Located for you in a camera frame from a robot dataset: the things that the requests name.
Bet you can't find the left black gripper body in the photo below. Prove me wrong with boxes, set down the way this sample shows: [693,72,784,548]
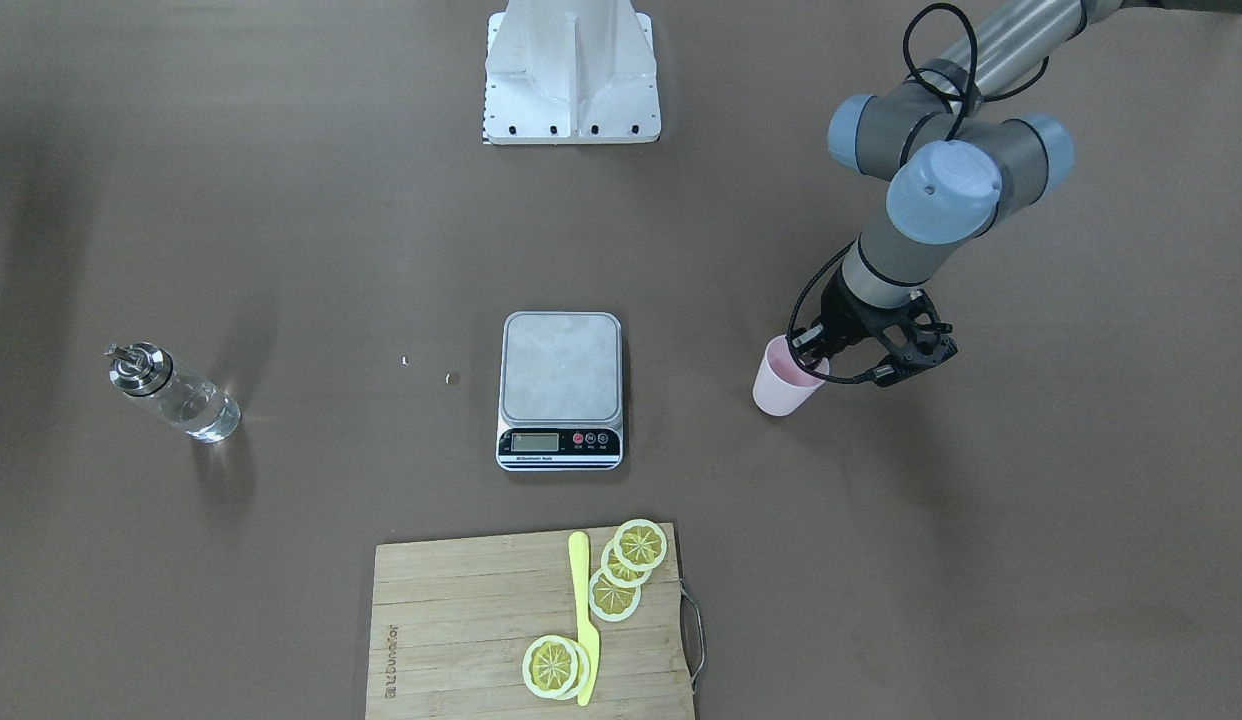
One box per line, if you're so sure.
[792,272,876,361]

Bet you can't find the pink plastic cup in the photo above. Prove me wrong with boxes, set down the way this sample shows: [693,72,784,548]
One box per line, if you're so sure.
[751,334,826,416]

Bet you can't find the clear glass sauce bottle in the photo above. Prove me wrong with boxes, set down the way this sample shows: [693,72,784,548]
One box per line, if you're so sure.
[104,343,241,443]

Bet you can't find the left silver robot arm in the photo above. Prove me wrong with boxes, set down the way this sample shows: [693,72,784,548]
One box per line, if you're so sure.
[785,1,1125,386]

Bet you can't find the silver kitchen scale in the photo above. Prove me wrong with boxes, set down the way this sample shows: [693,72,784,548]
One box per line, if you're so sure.
[496,312,625,470]

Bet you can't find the lemon slice toy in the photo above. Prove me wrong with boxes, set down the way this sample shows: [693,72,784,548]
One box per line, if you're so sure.
[586,570,641,623]
[520,634,594,701]
[601,539,652,588]
[614,519,669,574]

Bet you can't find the yellow plastic knife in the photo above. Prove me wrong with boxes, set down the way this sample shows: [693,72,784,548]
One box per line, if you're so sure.
[568,530,601,708]

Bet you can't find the wooden cutting board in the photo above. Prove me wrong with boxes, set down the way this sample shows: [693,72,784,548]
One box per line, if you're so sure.
[364,530,697,719]

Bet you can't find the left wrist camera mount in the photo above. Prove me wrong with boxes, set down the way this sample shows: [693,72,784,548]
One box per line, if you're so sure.
[867,290,959,387]

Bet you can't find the black braided cable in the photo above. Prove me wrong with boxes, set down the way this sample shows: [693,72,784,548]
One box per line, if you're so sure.
[786,2,1052,386]

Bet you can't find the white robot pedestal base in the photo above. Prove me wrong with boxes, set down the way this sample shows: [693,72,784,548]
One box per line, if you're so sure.
[481,1,662,146]

